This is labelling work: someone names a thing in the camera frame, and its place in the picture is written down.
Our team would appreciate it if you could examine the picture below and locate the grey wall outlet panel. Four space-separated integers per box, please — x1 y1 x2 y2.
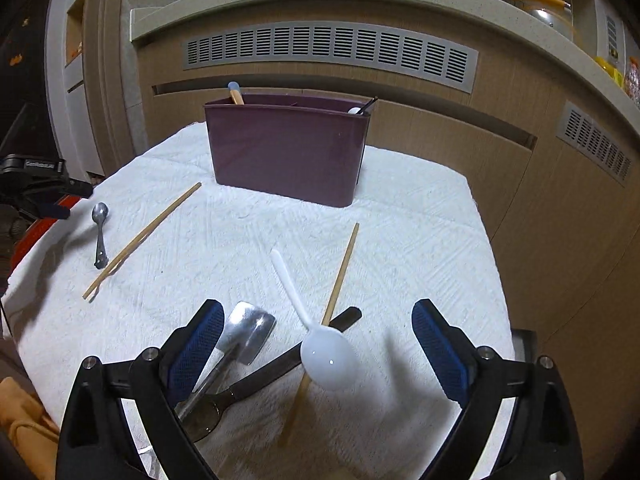
604 14 619 67

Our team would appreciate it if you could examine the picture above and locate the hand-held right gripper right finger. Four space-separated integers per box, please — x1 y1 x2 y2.
411 298 585 480

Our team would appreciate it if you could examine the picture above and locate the white plastic spoon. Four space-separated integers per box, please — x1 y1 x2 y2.
271 249 359 392

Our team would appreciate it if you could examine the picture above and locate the white textured tablecloth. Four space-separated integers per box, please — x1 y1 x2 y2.
0 120 516 480

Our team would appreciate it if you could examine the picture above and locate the purple plastic utensil caddy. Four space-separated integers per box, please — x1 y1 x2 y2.
202 94 372 209

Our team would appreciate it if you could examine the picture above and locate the small metal spoon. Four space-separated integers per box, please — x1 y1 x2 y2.
91 202 110 269

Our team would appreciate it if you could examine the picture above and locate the clear bottle with red contents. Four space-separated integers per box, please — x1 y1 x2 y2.
624 55 640 108

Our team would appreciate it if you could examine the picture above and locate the tan cloth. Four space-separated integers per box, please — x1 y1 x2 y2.
0 377 61 461

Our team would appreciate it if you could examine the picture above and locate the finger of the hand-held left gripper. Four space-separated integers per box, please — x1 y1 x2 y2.
65 176 95 198
30 192 72 222

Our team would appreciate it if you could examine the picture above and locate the short grey vent grille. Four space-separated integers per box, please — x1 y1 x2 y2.
556 101 633 184

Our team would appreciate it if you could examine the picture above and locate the shovel shaped metal spoon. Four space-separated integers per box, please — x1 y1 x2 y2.
175 301 277 423

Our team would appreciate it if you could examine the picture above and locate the wooden chopstick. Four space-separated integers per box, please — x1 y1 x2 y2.
82 182 202 302
277 222 361 448
92 183 202 286

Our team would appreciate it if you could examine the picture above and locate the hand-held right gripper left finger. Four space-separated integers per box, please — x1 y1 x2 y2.
55 299 226 480

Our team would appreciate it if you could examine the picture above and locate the long grey vent grille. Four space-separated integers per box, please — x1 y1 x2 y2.
182 24 479 95

